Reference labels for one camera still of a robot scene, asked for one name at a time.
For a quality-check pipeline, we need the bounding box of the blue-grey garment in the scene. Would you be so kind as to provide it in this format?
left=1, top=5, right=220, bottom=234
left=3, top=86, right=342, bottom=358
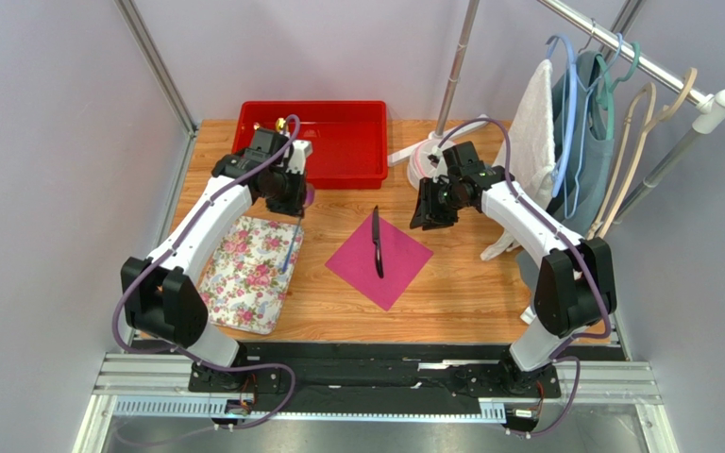
left=515, top=51, right=616, bottom=290

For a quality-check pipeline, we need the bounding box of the blue hanger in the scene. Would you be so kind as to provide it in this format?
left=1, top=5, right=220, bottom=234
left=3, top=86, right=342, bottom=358
left=547, top=34, right=580, bottom=198

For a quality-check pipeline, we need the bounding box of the floral tray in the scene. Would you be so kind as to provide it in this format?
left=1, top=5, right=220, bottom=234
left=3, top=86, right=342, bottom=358
left=198, top=216, right=304, bottom=335

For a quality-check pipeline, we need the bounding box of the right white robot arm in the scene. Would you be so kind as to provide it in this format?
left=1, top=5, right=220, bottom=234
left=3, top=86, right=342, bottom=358
left=410, top=142, right=615, bottom=373

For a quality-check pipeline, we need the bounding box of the beige hanger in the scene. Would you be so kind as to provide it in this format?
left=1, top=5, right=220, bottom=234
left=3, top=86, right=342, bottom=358
left=586, top=82, right=658, bottom=239
left=586, top=67, right=699, bottom=240

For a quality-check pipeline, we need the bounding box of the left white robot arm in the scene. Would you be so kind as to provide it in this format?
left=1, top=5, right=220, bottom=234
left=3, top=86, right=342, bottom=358
left=114, top=128, right=312, bottom=371

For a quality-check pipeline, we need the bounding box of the green hanger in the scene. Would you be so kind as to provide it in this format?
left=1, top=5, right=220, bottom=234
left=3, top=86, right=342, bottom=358
left=595, top=33, right=641, bottom=141

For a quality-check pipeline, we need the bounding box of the metal clothes rack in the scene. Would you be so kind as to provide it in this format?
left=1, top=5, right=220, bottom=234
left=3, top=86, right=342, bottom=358
left=387, top=0, right=725, bottom=326

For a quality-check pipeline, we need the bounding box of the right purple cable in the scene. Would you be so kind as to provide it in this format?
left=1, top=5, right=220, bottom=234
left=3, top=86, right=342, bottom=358
left=428, top=117, right=615, bottom=439

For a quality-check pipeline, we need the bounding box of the white towel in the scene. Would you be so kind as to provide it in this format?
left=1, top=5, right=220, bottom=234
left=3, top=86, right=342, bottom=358
left=481, top=59, right=557, bottom=262

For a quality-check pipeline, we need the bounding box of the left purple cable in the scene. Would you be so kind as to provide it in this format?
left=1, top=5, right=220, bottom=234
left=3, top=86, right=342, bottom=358
left=110, top=114, right=302, bottom=441

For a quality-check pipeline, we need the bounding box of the iridescent purple spoon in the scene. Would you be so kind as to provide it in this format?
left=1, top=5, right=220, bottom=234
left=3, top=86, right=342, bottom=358
left=281, top=183, right=315, bottom=273

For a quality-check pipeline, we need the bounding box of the white round mesh basket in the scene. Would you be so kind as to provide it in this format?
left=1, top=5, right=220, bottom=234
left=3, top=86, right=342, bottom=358
left=407, top=139, right=447, bottom=190

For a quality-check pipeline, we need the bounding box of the magenta paper napkin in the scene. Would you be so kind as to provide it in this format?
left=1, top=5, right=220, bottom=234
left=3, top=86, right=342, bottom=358
left=326, top=210, right=433, bottom=311

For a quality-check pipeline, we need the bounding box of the red plastic bin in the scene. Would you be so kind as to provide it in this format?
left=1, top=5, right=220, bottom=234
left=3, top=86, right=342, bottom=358
left=233, top=100, right=389, bottom=190

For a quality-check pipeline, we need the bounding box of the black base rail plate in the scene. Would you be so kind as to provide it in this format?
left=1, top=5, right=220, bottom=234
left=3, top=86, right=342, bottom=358
left=188, top=342, right=562, bottom=415

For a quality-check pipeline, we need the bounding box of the purple cable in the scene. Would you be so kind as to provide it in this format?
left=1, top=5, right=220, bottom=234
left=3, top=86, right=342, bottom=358
left=428, top=117, right=615, bottom=439
left=110, top=114, right=302, bottom=441

